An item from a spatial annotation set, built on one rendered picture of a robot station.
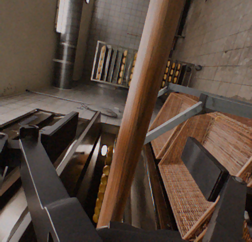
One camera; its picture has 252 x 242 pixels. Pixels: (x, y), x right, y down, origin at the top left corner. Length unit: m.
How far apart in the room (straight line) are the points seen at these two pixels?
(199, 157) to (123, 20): 5.19
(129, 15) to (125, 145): 5.21
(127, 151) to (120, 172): 0.03
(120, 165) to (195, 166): 0.08
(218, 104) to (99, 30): 4.91
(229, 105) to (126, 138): 0.48
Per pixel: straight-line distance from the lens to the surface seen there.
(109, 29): 5.26
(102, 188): 1.43
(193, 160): 0.18
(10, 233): 0.60
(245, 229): 0.80
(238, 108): 0.62
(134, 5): 5.42
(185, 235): 0.80
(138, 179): 1.05
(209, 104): 0.57
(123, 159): 0.17
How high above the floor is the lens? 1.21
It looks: 3 degrees down
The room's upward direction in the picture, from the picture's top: 78 degrees counter-clockwise
